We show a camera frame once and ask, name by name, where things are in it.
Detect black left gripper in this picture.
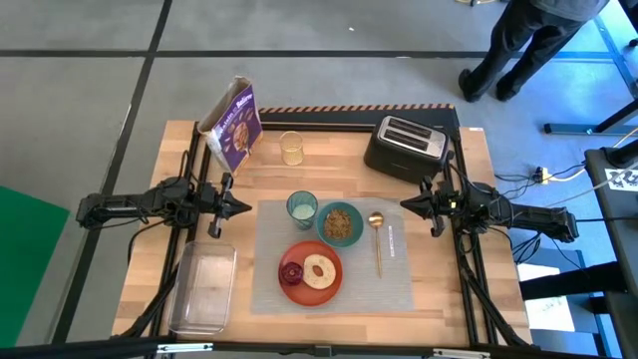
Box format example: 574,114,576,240
199,172,253,239

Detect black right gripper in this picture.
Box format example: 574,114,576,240
400,175,458,238

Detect gold spoon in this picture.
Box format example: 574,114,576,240
367,210,386,279

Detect teal drinking glass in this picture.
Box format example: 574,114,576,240
285,189,320,231

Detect purple cereal box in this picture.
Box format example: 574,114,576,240
196,75,264,179

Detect brown cereal flakes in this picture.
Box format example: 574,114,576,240
323,207,354,241

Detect dark red apple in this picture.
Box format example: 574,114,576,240
278,260,305,288

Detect bagel half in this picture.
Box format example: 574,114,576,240
302,253,337,290

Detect orange plate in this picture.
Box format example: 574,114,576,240
277,240,344,308

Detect black silver toaster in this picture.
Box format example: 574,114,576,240
362,115,450,185

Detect grey woven placemat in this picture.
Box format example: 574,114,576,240
250,197,416,316

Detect clear plastic container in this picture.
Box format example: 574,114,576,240
166,240,238,336

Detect green bowl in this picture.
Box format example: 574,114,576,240
315,200,365,249

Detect black orange hazard tape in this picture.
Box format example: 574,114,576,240
258,103,456,114

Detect white paper sheet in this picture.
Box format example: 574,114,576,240
517,262,564,333

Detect black side table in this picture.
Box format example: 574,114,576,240
583,147,638,300

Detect person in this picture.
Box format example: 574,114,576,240
457,0,612,105

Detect green floor mat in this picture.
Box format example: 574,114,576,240
0,184,71,349

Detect black floor cable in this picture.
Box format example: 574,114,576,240
492,164,589,265

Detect black cart frame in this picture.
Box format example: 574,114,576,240
517,248,630,359

